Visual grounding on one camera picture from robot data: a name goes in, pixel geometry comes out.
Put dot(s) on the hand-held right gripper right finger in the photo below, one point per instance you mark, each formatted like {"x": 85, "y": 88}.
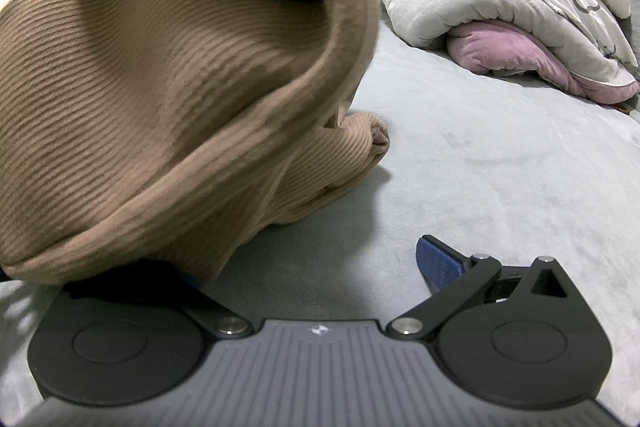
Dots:
{"x": 440, "y": 263}

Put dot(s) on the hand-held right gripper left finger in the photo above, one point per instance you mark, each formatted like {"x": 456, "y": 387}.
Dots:
{"x": 212, "y": 304}

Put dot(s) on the brown ribbed sweater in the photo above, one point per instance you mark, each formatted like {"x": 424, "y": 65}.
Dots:
{"x": 150, "y": 107}

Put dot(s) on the pink pillow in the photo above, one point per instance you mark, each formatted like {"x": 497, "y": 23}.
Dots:
{"x": 495, "y": 48}

